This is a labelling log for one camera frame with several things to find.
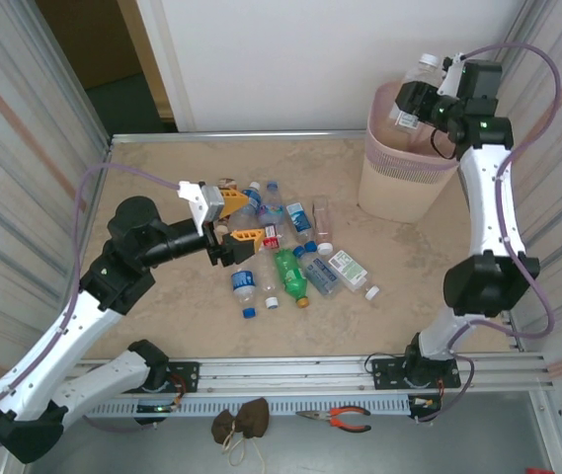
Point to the red white label bottle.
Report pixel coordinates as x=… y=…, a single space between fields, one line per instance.
x=271 y=241

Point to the clear bottle lime label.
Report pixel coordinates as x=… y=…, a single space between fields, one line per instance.
x=416 y=74

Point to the clear bottle purple label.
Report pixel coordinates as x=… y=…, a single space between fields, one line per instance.
x=271 y=210

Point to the clear unlabelled bottle white cap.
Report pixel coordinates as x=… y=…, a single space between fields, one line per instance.
x=266 y=279

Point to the green soda bottle yellow cap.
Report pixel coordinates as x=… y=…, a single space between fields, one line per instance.
x=289 y=274

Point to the clear bottle blue white label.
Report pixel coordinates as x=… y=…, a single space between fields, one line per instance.
x=300 y=217

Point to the pinkish clear bottle white cap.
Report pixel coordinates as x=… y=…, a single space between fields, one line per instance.
x=322 y=222

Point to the clear bottle pale blue label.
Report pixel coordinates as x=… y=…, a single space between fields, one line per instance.
x=322 y=276

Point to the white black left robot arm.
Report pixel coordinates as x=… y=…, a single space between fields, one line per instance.
x=63 y=336

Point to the pink plastic waste bin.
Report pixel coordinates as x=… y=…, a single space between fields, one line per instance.
x=394 y=197

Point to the tan door edge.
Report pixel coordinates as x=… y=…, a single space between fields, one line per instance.
x=152 y=74

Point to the large brown cloth pouch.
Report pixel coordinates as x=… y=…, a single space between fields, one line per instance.
x=253 y=417

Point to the small brown cloth pouch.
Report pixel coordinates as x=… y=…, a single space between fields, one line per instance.
x=222 y=427

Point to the grey metal shelf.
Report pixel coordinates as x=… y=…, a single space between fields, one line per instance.
x=458 y=444

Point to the white door frame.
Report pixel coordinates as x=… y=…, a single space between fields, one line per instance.
x=172 y=74

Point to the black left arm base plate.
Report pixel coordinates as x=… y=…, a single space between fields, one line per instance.
x=186 y=375

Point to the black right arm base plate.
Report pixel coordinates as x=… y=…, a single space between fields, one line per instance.
x=384 y=372

